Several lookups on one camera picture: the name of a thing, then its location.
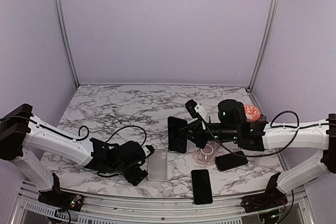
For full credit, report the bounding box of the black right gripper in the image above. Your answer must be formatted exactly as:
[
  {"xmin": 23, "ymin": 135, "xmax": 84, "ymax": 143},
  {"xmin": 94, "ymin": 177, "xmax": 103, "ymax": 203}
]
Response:
[{"xmin": 178, "ymin": 118, "xmax": 239, "ymax": 149}]

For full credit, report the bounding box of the black phone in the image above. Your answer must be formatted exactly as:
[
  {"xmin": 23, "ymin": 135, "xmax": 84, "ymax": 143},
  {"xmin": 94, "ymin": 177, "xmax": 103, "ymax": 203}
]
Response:
[
  {"xmin": 215, "ymin": 151, "xmax": 248, "ymax": 172},
  {"xmin": 167, "ymin": 116, "xmax": 187, "ymax": 154},
  {"xmin": 191, "ymin": 169, "xmax": 213, "ymax": 205}
]

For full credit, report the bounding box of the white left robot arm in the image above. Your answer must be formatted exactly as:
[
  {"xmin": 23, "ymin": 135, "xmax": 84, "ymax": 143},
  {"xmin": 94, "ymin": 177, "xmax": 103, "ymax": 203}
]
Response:
[{"xmin": 1, "ymin": 104, "xmax": 154, "ymax": 206}]

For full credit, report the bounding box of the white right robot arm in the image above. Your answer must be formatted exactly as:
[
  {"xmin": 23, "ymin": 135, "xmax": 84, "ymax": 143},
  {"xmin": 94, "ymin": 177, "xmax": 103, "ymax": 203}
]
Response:
[{"xmin": 176, "ymin": 99, "xmax": 335, "ymax": 207}]

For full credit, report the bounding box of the pink phone case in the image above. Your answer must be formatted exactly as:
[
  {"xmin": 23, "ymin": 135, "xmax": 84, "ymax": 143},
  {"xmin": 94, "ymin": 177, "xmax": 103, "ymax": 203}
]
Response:
[{"xmin": 192, "ymin": 141, "xmax": 221, "ymax": 165}]

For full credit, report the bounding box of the red white patterned bowl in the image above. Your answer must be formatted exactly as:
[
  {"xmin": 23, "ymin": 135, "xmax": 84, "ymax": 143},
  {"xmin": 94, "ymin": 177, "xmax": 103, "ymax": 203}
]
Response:
[{"xmin": 244, "ymin": 104, "xmax": 261, "ymax": 122}]

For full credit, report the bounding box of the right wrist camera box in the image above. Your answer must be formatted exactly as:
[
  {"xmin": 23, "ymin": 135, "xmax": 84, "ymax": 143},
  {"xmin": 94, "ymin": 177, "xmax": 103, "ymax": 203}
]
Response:
[{"xmin": 185, "ymin": 99, "xmax": 211, "ymax": 123}]

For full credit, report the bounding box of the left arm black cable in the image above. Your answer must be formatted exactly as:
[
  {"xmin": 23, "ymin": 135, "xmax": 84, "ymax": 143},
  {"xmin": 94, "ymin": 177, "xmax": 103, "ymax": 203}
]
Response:
[{"xmin": 0, "ymin": 115, "xmax": 148, "ymax": 179}]

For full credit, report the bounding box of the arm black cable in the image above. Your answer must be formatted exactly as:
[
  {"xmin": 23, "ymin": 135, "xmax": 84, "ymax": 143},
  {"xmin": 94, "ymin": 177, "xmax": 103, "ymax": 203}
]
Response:
[
  {"xmin": 0, "ymin": 115, "xmax": 148, "ymax": 179},
  {"xmin": 202, "ymin": 111, "xmax": 329, "ymax": 159}
]

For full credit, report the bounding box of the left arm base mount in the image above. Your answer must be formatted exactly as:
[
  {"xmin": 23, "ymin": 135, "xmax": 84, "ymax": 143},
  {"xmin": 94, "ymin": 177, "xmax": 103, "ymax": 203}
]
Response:
[{"xmin": 38, "ymin": 173, "xmax": 84, "ymax": 212}]

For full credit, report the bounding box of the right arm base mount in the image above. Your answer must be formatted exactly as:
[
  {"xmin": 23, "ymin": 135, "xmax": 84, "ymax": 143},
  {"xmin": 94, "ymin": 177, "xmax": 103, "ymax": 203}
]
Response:
[{"xmin": 240, "ymin": 173, "xmax": 288, "ymax": 213}]

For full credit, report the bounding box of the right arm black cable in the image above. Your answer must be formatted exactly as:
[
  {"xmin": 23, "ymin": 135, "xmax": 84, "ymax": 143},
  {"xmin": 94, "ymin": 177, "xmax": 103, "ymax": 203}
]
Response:
[{"xmin": 202, "ymin": 111, "xmax": 329, "ymax": 159}]

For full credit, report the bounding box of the aluminium front rail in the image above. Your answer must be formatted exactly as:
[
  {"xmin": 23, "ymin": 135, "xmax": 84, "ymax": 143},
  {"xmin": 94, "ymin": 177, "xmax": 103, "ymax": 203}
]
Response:
[{"xmin": 10, "ymin": 184, "xmax": 316, "ymax": 224}]

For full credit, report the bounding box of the aluminium right corner post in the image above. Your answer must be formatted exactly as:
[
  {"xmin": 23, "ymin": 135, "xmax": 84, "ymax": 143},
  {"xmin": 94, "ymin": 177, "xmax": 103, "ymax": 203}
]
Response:
[{"xmin": 247, "ymin": 0, "xmax": 279, "ymax": 93}]

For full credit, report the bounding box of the aluminium corner post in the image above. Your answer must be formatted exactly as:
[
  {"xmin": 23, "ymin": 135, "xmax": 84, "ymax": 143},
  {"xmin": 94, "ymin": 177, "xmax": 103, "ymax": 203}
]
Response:
[
  {"xmin": 54, "ymin": 0, "xmax": 80, "ymax": 89},
  {"xmin": 247, "ymin": 0, "xmax": 279, "ymax": 93}
]

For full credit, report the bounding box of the aluminium left corner post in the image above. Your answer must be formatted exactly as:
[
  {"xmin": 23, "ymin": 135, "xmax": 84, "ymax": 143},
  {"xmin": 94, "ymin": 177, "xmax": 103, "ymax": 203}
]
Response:
[{"xmin": 54, "ymin": 0, "xmax": 80, "ymax": 89}]

